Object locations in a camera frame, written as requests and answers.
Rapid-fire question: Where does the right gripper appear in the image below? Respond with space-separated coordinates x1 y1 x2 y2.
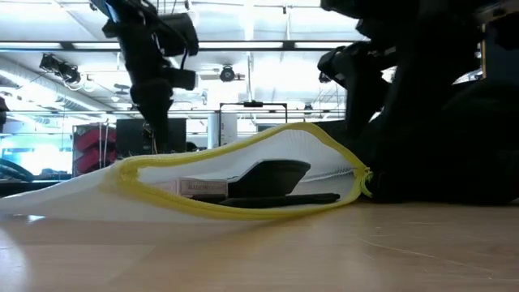
317 40 397 141

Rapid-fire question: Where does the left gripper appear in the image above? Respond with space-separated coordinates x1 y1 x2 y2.
121 36 175 154

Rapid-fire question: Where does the red-white playing card box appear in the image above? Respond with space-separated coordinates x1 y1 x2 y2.
161 177 229 200

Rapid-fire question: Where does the black fabric backpack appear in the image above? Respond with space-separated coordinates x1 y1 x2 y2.
315 76 519 206

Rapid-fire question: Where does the white mesh pouch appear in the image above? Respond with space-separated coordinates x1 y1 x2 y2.
0 121 374 223

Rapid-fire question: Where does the grey calculator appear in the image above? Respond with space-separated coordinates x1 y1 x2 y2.
226 159 312 200

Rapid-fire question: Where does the black background screen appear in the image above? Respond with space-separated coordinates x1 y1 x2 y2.
115 118 187 158

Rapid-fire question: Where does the white pillar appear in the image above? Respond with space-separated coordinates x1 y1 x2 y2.
207 112 238 149

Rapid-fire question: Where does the round black ceiling fixture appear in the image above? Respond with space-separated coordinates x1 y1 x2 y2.
218 64 237 84

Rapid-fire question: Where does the large black partition curtain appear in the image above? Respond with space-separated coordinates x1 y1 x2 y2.
481 22 519 82

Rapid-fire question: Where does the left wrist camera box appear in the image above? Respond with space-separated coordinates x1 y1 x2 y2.
161 67 199 91

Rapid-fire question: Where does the black background frame stand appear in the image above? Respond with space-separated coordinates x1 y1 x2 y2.
218 101 289 148

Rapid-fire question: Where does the black ceiling-hung camera rig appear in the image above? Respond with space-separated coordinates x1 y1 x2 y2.
39 52 82 85

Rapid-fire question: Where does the black aluminium table frame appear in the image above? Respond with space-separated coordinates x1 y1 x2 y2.
0 157 66 199

